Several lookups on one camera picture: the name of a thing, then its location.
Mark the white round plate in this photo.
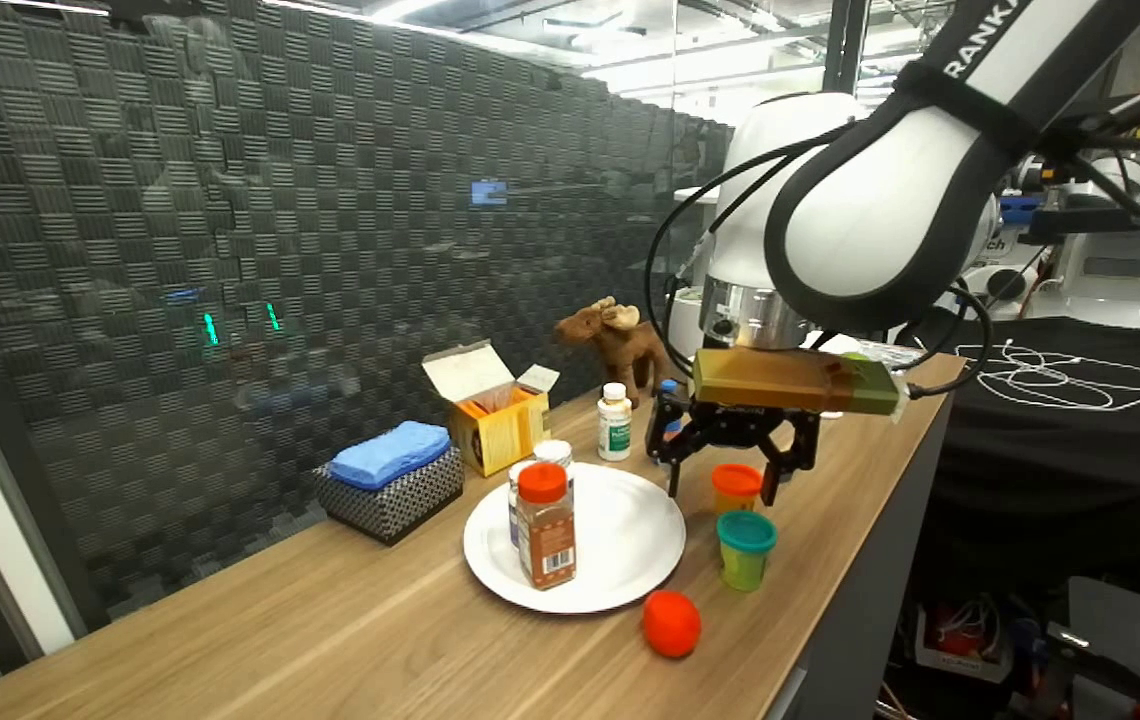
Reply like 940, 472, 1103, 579
459, 460, 691, 618

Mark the spice jar orange lid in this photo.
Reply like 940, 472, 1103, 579
505, 460, 580, 597

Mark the black covered table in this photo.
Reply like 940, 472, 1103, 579
904, 313, 1140, 563

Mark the brown moose plush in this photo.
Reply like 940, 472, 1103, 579
552, 290, 675, 404

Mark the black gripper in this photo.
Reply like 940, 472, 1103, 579
645, 396, 822, 506

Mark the thin white cable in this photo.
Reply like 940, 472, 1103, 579
972, 336, 1140, 417

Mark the folded blue cloth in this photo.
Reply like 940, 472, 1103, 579
324, 417, 455, 494

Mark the white bottle green label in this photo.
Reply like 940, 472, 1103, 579
593, 378, 635, 462

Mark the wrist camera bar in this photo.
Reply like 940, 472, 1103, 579
689, 341, 911, 419

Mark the orange ball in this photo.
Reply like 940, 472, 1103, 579
640, 588, 707, 662

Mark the open yellow cardboard box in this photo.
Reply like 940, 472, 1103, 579
415, 336, 564, 478

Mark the grey woven basket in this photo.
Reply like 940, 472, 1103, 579
313, 444, 469, 548

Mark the yellow dough tub orange lid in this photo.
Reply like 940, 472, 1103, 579
707, 460, 767, 517

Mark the black looped camera cable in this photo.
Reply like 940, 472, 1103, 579
640, 124, 856, 378

